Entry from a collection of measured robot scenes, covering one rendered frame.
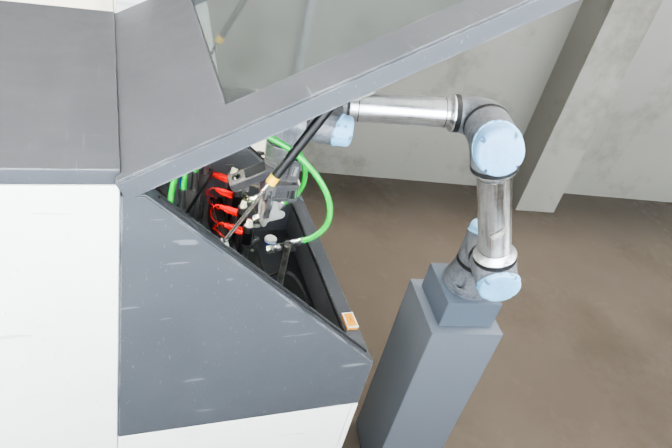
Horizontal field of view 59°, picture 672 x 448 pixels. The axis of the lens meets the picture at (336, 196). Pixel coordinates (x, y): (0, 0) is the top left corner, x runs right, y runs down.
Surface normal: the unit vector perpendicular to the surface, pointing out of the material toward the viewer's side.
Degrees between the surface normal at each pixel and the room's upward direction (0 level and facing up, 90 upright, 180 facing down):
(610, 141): 90
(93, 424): 90
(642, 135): 90
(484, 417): 0
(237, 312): 90
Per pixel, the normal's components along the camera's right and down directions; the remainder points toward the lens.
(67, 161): 0.21, -0.81
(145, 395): 0.29, 0.58
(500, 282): 0.04, 0.66
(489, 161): 0.00, 0.45
